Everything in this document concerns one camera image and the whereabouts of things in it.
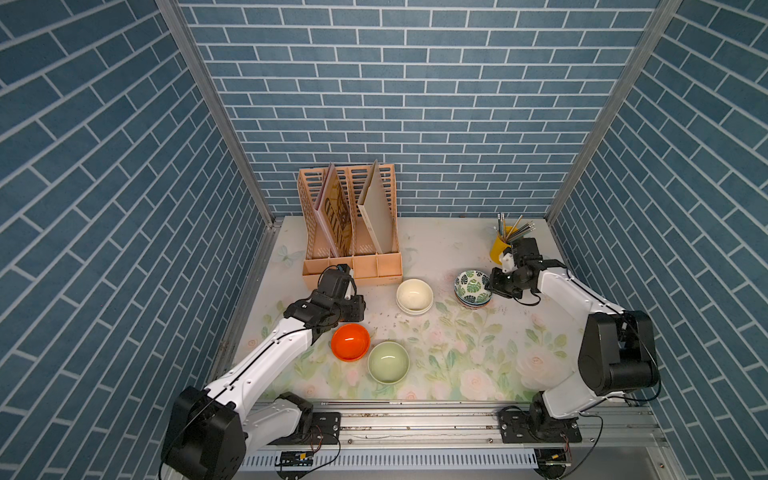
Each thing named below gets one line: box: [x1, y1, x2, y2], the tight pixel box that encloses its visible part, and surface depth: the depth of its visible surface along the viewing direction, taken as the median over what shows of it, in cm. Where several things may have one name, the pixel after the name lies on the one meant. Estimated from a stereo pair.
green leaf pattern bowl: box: [454, 270, 492, 306], surface depth 96 cm
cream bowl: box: [396, 278, 434, 311], surface depth 95 cm
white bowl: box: [396, 298, 434, 315], surface depth 91 cm
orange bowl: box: [331, 323, 371, 362], surface depth 86 cm
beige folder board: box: [357, 159, 395, 255], surface depth 102 cm
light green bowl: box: [367, 341, 411, 385], surface depth 84 cm
